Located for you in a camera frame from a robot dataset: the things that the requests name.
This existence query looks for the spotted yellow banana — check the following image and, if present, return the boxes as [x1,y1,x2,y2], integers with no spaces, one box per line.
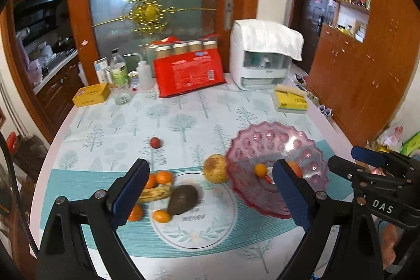
[138,185,173,203]

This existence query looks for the row of shoes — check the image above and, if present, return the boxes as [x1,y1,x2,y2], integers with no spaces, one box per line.
[291,73,334,120]

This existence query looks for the dark entrance door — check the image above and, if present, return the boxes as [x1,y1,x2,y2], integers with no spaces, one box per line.
[293,0,332,74]

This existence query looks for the wooden kitchen counter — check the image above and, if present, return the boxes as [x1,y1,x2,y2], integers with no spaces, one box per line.
[13,0,84,110]

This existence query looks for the wooden cabinet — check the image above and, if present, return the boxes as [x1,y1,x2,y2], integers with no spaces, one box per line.
[307,0,420,149]

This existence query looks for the gold door ornament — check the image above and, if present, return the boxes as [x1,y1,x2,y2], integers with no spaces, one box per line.
[92,0,217,36]

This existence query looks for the white plastic bag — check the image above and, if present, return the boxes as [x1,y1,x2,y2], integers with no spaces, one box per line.
[376,124,404,152]

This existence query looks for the white plastic bottle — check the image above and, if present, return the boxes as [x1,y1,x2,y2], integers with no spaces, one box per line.
[136,60,155,90]

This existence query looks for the person's right hand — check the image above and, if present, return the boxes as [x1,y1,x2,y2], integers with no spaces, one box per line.
[382,224,399,267]

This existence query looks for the green label clear bottle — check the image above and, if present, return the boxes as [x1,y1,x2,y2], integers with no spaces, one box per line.
[110,48,129,87]

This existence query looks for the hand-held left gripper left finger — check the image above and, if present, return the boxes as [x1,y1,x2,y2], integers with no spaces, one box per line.
[36,159,151,280]

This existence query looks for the white countertop appliance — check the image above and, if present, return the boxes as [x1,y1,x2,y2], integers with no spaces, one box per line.
[229,27,292,91]

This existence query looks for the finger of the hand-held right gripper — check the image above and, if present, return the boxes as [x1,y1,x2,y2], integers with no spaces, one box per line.
[328,155,409,187]
[350,146,420,171]

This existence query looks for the clear jug white handle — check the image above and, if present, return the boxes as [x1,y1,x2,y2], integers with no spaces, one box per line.
[122,52,146,74]

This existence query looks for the clear glass cup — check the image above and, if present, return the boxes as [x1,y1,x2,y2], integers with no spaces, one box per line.
[110,83,132,105]

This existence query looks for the yellow speckled pear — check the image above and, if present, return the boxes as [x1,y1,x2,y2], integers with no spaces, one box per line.
[203,154,229,184]

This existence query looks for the white cloth cover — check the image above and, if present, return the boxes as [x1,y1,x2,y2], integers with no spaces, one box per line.
[232,18,304,62]

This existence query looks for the yellow green packet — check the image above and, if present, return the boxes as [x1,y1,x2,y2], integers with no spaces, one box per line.
[402,132,420,156]

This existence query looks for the metal door handle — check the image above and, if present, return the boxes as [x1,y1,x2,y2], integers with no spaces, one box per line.
[223,0,234,31]

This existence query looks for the pink plastic fruit plate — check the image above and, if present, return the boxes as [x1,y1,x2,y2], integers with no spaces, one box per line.
[226,121,329,220]

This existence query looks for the dark green avocado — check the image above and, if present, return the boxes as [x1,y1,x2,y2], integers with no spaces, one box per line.
[167,184,199,215]

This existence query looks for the tree print tablecloth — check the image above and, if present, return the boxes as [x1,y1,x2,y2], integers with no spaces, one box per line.
[57,73,332,280]

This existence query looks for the yellow tissue pack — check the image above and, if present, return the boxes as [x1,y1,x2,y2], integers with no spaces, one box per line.
[272,85,309,113]

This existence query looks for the yellow cardboard box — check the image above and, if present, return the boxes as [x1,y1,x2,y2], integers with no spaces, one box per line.
[72,82,110,108]

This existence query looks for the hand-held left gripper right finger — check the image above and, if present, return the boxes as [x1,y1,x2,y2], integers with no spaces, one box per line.
[272,159,384,280]

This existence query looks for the white carton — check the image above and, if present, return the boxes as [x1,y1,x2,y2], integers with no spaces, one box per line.
[94,57,110,84]

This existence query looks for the red paper cup package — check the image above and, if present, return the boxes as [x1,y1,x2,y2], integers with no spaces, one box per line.
[154,37,228,99]

